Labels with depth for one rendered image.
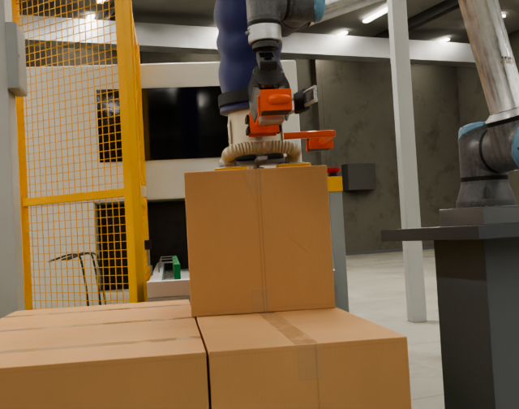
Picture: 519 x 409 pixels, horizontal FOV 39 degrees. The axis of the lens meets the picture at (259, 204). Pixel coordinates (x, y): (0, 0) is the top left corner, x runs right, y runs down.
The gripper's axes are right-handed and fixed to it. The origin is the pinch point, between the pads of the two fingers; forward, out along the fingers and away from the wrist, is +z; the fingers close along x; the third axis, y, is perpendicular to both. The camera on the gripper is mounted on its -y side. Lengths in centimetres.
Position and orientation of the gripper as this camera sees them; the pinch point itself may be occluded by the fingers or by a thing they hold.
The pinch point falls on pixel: (270, 117)
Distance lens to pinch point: 193.9
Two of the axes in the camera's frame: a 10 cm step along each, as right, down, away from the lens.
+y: -0.8, 0.4, 10.0
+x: -9.9, 0.6, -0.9
